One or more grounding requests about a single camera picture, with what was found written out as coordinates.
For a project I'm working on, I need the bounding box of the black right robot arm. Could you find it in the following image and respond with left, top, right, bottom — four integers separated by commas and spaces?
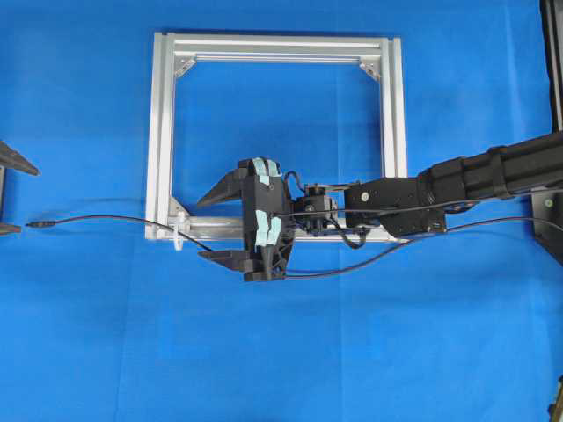
198, 132, 562, 281

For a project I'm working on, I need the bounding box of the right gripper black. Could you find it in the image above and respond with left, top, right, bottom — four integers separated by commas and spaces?
197, 157, 295, 281

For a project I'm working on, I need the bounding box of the silver aluminium extrusion frame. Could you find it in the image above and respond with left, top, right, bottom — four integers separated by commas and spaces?
143, 29, 410, 244

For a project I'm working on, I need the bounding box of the black wire with plug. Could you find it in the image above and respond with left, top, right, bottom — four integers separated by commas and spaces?
25, 215, 563, 279

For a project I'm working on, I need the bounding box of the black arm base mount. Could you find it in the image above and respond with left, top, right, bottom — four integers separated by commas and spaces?
530, 0, 563, 266

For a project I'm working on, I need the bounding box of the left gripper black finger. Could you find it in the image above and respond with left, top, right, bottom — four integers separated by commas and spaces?
0, 141, 40, 176
0, 222, 21, 236

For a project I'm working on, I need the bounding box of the blue table cloth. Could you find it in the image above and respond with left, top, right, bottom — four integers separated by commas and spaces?
1, 1, 562, 421

